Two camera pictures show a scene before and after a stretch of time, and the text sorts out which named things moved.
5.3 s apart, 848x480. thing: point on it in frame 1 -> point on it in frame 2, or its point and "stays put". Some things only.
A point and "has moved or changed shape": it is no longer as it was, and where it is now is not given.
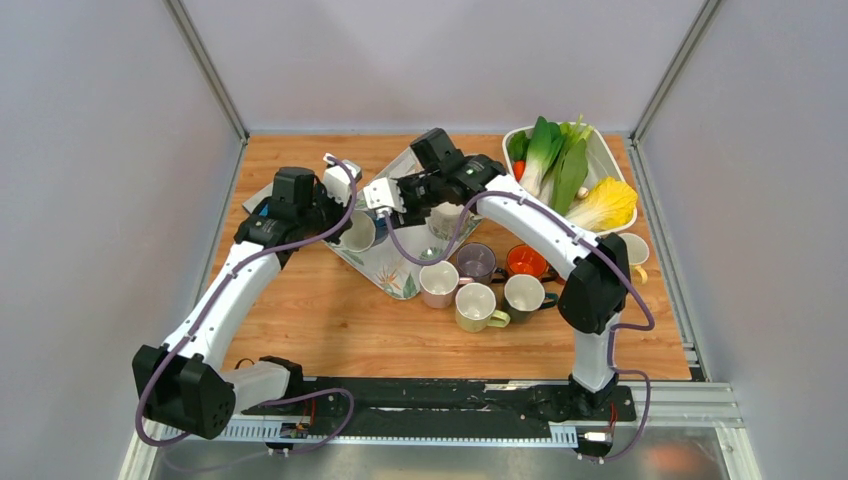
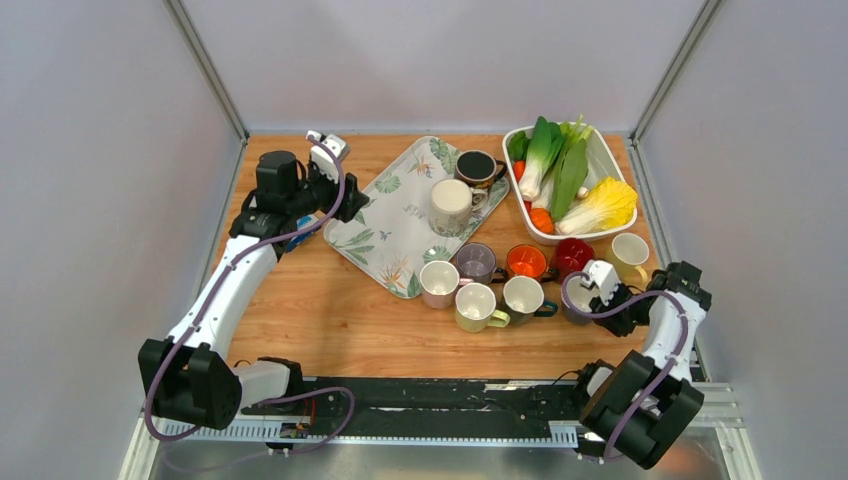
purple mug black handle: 477,261 stays put
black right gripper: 407,216 -> 617,326
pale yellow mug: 638,251 stays put
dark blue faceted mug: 366,232 has moved or changed shape
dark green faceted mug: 524,296 stays put
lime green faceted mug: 475,305 stays put
